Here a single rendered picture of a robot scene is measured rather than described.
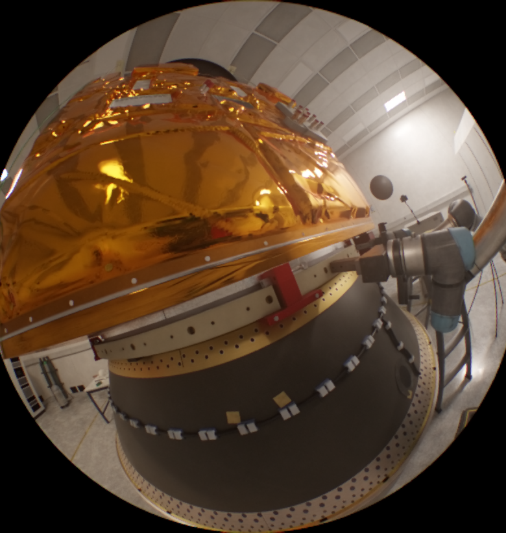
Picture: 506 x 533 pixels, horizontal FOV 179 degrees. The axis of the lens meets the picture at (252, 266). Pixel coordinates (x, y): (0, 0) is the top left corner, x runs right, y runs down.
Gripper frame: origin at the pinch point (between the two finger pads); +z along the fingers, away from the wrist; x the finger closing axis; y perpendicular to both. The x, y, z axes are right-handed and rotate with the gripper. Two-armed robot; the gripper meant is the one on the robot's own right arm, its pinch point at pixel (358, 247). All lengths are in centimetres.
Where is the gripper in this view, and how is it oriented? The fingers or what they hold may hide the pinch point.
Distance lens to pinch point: 86.3
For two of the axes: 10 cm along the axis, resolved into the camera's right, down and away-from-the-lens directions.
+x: 4.7, -1.0, 8.7
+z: -8.5, 2.0, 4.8
